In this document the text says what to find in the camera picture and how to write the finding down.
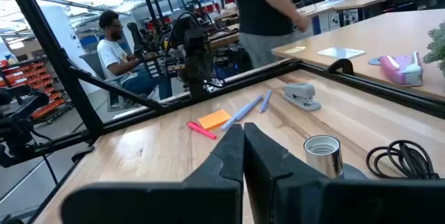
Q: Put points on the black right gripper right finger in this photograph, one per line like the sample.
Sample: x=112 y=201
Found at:
x=313 y=203

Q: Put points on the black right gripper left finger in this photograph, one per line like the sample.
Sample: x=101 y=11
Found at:
x=174 y=203

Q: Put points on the chrome lamp socket base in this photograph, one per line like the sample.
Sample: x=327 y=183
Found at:
x=323 y=158

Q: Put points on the black background robot arm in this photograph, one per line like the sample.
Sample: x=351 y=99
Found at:
x=135 y=39

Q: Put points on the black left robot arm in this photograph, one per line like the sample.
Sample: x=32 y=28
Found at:
x=196 y=71

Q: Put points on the pink highlighter pen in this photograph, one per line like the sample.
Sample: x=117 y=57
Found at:
x=201 y=130

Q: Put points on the person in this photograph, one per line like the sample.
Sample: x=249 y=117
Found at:
x=264 y=8
x=111 y=57

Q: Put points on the orange sticky note pad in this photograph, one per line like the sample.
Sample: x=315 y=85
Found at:
x=214 y=119

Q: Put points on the long pale blue pen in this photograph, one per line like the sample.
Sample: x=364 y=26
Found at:
x=241 y=112

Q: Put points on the short blue pen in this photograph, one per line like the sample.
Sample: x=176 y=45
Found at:
x=265 y=101

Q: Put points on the yellow sticky note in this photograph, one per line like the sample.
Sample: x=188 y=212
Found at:
x=295 y=49

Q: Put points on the grey office chair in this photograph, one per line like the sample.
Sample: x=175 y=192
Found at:
x=92 y=64

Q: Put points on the grey stapler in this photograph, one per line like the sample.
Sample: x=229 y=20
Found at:
x=300 y=95

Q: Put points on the white rectangular card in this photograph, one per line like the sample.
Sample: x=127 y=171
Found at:
x=340 y=52

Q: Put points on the grey round disc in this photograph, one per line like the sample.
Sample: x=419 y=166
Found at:
x=373 y=61

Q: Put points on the pink tape dispenser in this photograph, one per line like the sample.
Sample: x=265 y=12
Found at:
x=400 y=71

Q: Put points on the orange parts bin rack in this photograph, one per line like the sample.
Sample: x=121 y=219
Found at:
x=34 y=78

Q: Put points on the light wooden desk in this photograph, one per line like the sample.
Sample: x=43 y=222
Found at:
x=382 y=32

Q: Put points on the green succulent plant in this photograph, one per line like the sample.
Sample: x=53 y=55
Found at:
x=436 y=48

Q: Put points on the black aluminium table frame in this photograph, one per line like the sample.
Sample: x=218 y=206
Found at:
x=55 y=64

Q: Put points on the black frame clamp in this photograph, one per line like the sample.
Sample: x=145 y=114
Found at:
x=342 y=64

